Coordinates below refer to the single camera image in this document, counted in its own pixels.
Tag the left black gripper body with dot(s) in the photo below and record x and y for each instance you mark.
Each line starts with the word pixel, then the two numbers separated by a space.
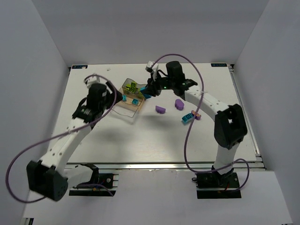
pixel 112 94

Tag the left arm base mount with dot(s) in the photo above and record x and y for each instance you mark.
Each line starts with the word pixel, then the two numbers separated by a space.
pixel 87 180

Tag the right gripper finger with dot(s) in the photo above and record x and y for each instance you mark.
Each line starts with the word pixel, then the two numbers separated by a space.
pixel 150 84
pixel 153 92

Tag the blue printed lego brick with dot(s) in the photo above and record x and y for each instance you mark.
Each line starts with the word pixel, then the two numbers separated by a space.
pixel 187 118

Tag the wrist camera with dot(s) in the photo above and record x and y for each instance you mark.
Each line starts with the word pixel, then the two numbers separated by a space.
pixel 91 79
pixel 152 68

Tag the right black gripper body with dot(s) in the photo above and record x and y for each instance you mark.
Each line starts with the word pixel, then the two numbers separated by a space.
pixel 153 85

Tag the purple orange lego piece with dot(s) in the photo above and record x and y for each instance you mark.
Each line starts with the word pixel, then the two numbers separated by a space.
pixel 197 116

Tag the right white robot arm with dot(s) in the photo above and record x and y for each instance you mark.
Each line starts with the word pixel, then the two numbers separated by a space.
pixel 229 122

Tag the clear translucent container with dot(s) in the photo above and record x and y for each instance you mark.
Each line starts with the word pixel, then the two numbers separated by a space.
pixel 125 113

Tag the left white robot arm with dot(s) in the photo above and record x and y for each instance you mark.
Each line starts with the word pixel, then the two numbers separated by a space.
pixel 47 176

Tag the left corner label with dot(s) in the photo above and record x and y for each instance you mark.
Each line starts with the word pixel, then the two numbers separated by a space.
pixel 79 67

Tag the purple arched lego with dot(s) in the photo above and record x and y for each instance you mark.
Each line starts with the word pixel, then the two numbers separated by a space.
pixel 160 110

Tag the blue square lego brick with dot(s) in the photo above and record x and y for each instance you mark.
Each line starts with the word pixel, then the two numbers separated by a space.
pixel 135 102

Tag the corner label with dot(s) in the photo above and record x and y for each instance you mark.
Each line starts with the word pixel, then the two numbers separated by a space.
pixel 218 64
pixel 79 67

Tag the grey translucent container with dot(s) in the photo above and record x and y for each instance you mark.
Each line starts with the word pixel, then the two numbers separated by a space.
pixel 137 94

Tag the right corner label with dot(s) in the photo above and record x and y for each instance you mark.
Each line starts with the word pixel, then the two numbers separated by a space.
pixel 218 64

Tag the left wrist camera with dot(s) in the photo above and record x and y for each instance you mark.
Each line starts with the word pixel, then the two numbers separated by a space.
pixel 91 79

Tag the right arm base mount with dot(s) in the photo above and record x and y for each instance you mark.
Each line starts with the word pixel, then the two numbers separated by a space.
pixel 208 186

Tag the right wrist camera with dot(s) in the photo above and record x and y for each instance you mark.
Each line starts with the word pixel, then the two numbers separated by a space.
pixel 152 68

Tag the purple rounded lego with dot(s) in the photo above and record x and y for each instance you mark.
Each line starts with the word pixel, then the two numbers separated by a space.
pixel 179 105

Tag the aluminium table rail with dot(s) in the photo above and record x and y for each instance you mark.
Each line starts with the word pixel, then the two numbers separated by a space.
pixel 196 166

